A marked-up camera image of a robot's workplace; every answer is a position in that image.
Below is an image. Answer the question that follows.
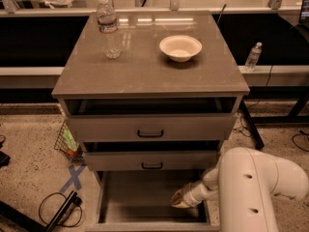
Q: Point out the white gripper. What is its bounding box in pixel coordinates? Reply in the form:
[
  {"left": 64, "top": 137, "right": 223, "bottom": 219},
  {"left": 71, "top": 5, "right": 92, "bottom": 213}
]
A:
[{"left": 171, "top": 181, "right": 207, "bottom": 209}]

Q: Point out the grey drawer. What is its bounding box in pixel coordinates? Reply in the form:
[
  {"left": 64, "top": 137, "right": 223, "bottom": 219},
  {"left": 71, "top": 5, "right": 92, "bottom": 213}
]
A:
[
  {"left": 85, "top": 170, "right": 219, "bottom": 232},
  {"left": 64, "top": 97, "right": 238, "bottom": 143},
  {"left": 83, "top": 141, "right": 219, "bottom": 171}
]

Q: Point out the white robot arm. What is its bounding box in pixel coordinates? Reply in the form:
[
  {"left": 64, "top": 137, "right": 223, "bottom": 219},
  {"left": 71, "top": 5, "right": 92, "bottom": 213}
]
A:
[{"left": 171, "top": 147, "right": 309, "bottom": 232}]

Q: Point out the grey drawer cabinet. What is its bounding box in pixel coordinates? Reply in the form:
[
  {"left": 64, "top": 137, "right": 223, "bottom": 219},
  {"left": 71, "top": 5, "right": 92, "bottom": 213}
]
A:
[{"left": 51, "top": 11, "right": 251, "bottom": 198}]

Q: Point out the black table leg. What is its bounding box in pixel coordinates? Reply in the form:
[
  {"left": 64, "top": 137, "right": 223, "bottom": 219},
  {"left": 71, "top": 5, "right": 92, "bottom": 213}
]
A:
[{"left": 239, "top": 101, "right": 265, "bottom": 150}]

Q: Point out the white paper bowl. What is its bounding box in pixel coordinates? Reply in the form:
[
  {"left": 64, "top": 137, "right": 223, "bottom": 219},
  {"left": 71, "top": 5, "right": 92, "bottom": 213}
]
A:
[{"left": 159, "top": 35, "right": 202, "bottom": 63}]

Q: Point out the black stand leg left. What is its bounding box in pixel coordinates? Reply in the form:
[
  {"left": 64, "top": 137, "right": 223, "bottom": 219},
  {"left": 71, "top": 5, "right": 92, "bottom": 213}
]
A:
[{"left": 0, "top": 191, "right": 83, "bottom": 232}]

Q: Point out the small background water bottle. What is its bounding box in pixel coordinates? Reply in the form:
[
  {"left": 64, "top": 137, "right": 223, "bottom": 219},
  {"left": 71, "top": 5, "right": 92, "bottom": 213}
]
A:
[{"left": 245, "top": 43, "right": 262, "bottom": 73}]

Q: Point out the clear plastic water bottle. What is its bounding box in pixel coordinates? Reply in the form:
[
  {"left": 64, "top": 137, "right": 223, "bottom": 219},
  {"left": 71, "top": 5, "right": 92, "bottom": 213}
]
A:
[{"left": 96, "top": 0, "right": 122, "bottom": 59}]

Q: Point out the wire mesh basket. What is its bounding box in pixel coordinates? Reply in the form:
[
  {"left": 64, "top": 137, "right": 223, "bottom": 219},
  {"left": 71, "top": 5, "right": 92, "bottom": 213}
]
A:
[{"left": 54, "top": 123, "right": 83, "bottom": 162}]

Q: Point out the black cable on right floor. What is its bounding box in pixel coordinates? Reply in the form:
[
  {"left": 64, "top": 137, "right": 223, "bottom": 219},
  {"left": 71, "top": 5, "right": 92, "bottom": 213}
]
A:
[{"left": 291, "top": 129, "right": 309, "bottom": 153}]

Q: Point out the black cable loop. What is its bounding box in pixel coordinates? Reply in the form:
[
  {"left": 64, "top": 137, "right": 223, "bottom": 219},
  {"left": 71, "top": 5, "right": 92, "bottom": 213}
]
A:
[{"left": 38, "top": 192, "right": 84, "bottom": 229}]

